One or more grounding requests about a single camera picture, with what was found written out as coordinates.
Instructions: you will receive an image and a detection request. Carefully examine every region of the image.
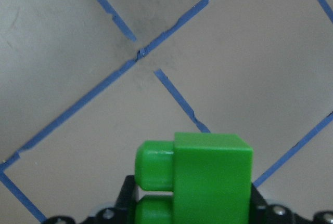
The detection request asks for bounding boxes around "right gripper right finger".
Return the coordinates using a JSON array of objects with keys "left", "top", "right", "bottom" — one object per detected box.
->
[{"left": 248, "top": 184, "right": 332, "bottom": 224}]

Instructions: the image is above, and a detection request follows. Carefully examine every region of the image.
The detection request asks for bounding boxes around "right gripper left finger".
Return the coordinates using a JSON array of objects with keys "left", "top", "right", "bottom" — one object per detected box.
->
[{"left": 41, "top": 174, "right": 140, "bottom": 224}]

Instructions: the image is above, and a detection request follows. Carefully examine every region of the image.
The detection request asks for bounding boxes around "green toy block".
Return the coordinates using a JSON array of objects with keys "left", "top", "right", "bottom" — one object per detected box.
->
[{"left": 134, "top": 133, "right": 253, "bottom": 223}]

